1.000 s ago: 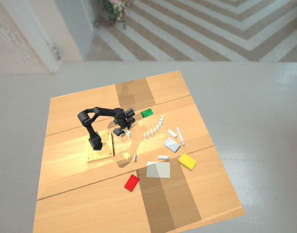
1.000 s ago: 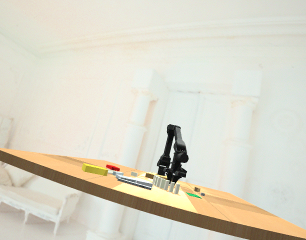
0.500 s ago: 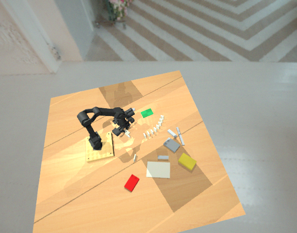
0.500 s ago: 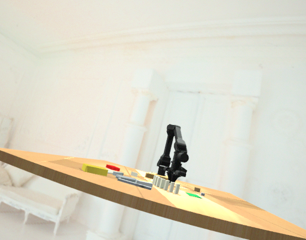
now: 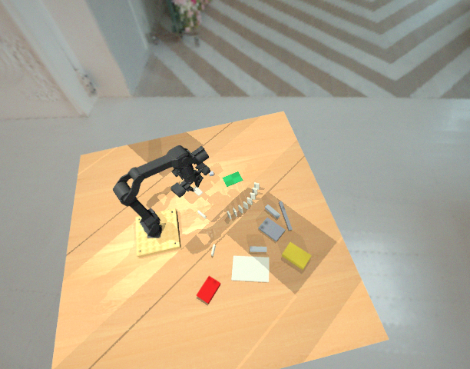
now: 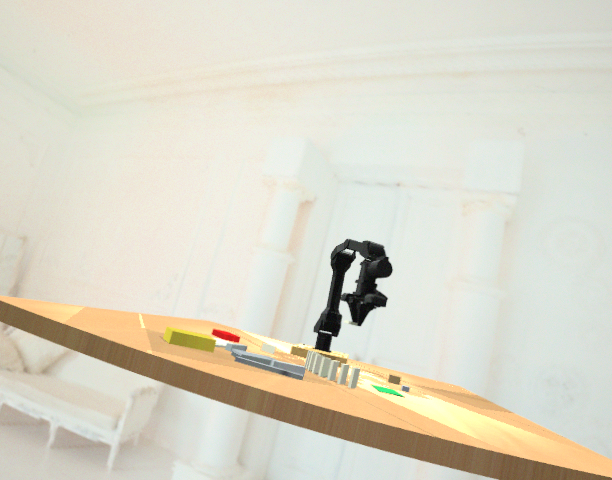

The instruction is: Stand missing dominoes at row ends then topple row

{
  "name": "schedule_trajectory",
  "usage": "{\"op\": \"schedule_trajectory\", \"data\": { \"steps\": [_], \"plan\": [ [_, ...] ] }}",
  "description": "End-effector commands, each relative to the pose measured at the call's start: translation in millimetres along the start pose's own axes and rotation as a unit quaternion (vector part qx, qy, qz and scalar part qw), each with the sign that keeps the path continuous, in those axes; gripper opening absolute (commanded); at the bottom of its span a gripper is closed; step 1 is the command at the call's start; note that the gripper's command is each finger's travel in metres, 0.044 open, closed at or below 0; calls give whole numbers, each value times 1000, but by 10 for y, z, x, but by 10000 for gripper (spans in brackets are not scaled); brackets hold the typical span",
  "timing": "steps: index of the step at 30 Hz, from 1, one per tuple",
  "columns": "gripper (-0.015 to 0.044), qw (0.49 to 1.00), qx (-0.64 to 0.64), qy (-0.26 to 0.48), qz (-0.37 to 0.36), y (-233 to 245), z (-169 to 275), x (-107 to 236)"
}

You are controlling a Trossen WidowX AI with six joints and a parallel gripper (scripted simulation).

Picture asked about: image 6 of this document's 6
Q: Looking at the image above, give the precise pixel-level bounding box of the green rectangular block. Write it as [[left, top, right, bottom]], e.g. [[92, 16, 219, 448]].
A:
[[371, 384, 405, 398]]

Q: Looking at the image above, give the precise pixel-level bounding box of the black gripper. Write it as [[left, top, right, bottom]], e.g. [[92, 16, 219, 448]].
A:
[[340, 277, 387, 326]]

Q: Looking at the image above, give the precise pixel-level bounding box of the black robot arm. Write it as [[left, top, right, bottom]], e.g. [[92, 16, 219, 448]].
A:
[[312, 239, 393, 353]]

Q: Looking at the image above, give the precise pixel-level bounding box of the red rectangular block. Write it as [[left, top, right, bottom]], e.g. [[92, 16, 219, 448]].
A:
[[212, 329, 240, 343]]

